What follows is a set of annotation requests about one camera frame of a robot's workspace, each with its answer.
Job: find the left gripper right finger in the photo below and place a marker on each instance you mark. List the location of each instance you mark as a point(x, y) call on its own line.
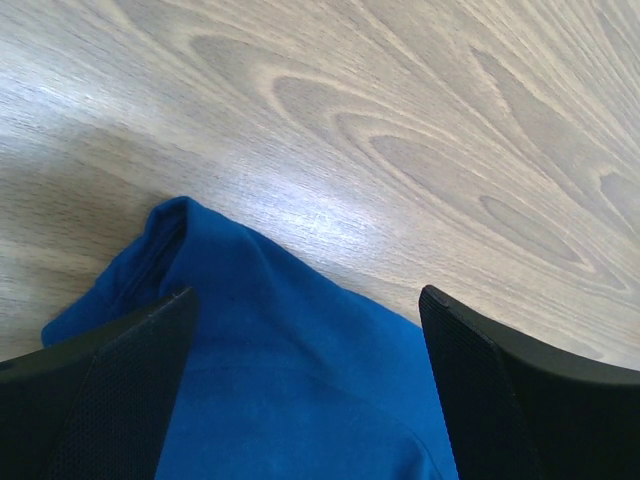
point(518, 408)

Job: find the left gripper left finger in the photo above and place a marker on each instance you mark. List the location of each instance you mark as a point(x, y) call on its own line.
point(98, 406)

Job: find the dark blue t shirt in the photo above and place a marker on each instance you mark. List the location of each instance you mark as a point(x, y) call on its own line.
point(290, 376)

